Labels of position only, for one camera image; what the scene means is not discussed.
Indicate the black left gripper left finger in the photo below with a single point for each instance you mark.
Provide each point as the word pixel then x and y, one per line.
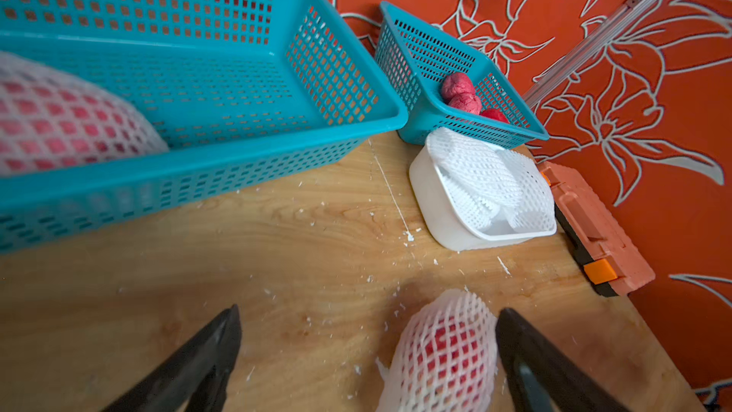
pixel 195 377

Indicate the teal basket for bare apples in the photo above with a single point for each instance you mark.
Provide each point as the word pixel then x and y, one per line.
pixel 416 57

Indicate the white foam net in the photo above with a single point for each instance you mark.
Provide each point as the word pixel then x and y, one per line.
pixel 535 213
pixel 476 179

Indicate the teal basket with netted apples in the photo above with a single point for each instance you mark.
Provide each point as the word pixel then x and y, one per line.
pixel 242 92

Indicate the white plastic tub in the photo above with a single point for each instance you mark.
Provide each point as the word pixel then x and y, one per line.
pixel 443 220

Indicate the orange tool case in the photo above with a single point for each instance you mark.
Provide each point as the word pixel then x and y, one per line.
pixel 606 255

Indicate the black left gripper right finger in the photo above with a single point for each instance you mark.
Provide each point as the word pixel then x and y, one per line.
pixel 539 376

